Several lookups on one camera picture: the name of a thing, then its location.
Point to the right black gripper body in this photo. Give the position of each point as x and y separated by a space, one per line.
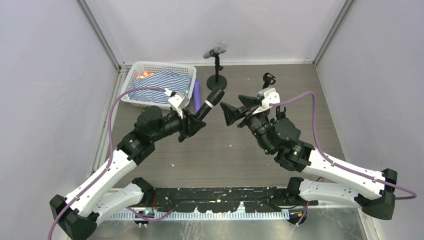
244 116

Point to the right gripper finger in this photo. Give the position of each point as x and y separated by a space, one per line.
232 113
249 101

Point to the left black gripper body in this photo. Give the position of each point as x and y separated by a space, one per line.
185 125

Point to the black microphone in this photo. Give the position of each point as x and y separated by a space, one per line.
214 97

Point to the black mic stand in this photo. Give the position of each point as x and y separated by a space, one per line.
268 80
217 81
280 114

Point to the silver microphone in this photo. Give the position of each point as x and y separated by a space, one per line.
220 48

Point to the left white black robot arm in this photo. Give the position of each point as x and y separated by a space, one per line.
81 211

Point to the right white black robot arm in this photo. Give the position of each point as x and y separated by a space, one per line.
372 191

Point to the purple microphone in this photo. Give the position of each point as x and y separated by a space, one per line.
197 95

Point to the blue white striped cloth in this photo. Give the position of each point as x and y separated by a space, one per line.
164 79

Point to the orange item in basket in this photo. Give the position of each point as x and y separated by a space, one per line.
143 75

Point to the white plastic basket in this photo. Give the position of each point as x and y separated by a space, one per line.
142 66

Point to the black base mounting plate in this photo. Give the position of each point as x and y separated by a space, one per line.
268 199

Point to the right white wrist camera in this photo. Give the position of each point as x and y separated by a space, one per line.
269 97

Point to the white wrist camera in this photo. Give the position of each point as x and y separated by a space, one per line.
178 101
269 97

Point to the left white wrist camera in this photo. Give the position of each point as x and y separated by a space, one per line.
178 101

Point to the white slotted cable duct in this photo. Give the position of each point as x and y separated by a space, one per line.
127 215

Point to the right aluminium frame post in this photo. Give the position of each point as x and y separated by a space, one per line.
340 18

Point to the aluminium frame post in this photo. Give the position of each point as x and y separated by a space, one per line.
89 16
340 18

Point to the left aluminium frame post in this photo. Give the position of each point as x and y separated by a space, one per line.
89 16

